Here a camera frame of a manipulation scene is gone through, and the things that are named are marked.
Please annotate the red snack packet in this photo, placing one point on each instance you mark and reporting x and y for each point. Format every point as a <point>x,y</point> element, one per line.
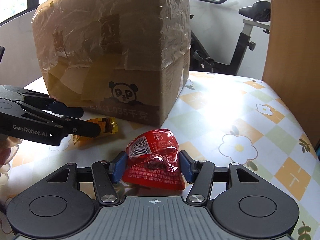
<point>150,177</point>

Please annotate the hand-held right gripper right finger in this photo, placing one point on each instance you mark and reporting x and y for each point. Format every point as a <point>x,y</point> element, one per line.
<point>186,167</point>

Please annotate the plastic-lined cardboard box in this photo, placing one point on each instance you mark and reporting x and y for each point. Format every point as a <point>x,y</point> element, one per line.
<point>112,42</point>

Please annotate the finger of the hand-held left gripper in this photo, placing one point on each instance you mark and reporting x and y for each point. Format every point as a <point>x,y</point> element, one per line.
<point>85,128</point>
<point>70,110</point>

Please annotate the black exercise bike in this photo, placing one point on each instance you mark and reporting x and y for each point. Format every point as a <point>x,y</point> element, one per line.
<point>240,55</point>

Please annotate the wooden board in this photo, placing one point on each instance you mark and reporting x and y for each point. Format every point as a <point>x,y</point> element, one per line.
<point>295,55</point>

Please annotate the person's left hand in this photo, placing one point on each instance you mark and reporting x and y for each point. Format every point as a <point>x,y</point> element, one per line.
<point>6,152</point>

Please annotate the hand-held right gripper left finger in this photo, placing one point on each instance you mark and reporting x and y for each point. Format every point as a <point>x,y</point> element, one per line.
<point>119,167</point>

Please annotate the gold candy wrapper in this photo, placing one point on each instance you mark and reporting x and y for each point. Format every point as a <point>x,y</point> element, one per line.
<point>110,126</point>

